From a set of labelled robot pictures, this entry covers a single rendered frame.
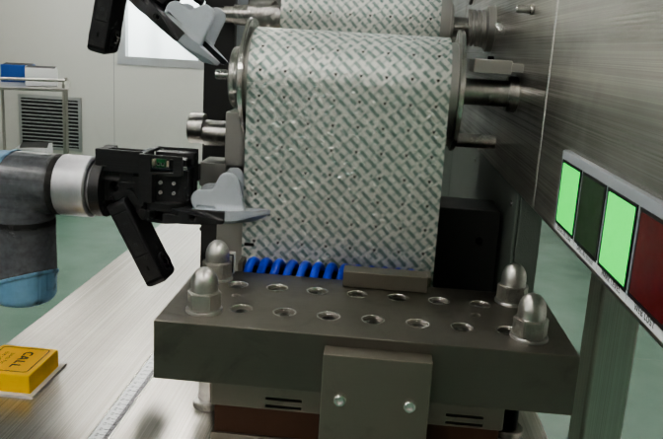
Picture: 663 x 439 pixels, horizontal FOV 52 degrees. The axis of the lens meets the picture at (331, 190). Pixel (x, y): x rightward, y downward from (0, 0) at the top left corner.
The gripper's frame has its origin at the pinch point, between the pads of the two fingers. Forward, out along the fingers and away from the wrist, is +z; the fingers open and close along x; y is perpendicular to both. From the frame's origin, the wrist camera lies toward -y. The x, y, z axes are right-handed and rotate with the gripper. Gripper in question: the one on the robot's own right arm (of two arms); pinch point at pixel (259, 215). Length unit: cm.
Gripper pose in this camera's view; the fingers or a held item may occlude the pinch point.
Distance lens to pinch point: 83.6
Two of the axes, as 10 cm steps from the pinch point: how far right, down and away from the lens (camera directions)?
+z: 10.0, 0.7, -0.6
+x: 0.8, -2.0, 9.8
